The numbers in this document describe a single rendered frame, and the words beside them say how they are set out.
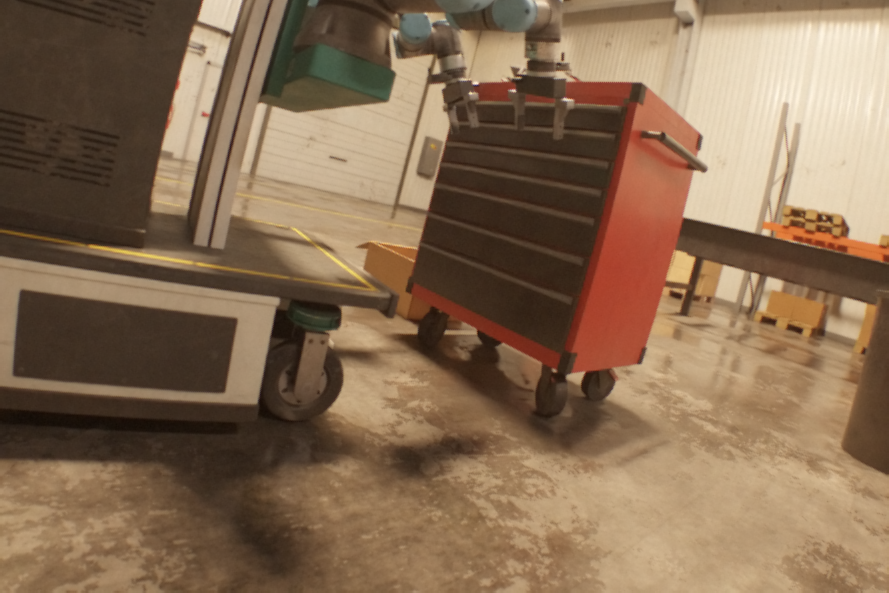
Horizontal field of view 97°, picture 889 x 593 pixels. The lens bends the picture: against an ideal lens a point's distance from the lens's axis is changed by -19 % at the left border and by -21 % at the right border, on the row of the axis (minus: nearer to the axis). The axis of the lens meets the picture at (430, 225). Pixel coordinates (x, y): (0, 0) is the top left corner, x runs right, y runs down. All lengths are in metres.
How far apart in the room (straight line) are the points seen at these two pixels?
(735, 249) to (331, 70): 3.79
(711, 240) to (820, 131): 5.59
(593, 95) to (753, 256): 3.03
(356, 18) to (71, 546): 0.89
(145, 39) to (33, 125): 0.22
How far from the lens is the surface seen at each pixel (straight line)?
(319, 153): 12.00
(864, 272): 4.16
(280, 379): 1.01
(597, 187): 1.30
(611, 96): 1.37
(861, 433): 2.23
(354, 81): 0.85
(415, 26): 1.41
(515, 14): 1.10
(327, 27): 0.90
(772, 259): 4.21
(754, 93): 10.10
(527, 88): 1.27
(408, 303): 2.03
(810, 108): 9.79
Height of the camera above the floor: 0.52
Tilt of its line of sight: 3 degrees down
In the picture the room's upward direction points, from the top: 14 degrees clockwise
